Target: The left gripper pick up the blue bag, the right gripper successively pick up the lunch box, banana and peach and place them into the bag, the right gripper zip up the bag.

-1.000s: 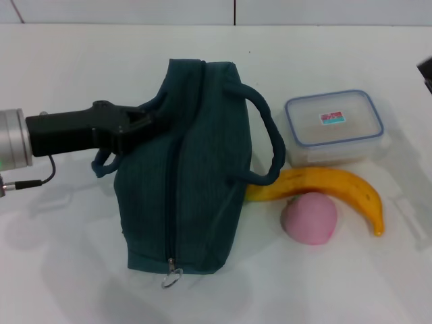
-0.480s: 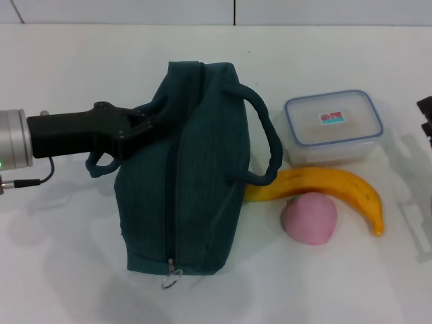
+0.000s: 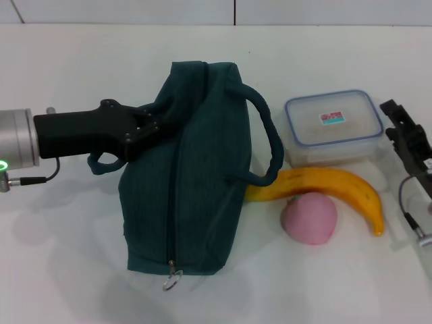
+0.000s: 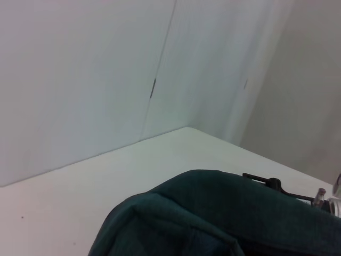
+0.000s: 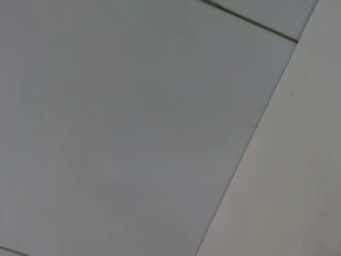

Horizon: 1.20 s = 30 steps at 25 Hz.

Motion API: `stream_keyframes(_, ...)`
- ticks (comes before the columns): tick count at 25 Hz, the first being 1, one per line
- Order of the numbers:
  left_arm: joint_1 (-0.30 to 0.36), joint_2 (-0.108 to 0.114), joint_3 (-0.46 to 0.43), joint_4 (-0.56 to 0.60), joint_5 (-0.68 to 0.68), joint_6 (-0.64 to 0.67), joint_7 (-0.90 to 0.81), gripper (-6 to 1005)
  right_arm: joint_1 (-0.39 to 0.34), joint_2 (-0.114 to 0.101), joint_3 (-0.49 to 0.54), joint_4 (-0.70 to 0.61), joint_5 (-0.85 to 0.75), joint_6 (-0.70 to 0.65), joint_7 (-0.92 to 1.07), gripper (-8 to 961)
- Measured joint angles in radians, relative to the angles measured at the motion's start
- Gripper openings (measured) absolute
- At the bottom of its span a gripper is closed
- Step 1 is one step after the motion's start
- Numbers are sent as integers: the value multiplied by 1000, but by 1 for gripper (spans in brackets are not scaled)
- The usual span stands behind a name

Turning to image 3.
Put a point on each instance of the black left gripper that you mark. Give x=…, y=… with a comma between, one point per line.
x=81, y=133

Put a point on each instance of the left gripper silver post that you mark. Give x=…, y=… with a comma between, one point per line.
x=50, y=110

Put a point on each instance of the clear blue-rimmed food container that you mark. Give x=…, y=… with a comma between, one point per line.
x=334, y=128

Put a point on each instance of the yellow banana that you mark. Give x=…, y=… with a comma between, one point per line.
x=337, y=180

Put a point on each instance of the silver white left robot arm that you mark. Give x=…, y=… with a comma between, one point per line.
x=17, y=138

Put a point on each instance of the dark teal insulated bag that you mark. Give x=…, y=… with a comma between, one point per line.
x=189, y=168

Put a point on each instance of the pink peach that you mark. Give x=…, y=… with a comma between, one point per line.
x=310, y=219

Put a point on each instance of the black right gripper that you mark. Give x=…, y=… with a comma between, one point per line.
x=413, y=152

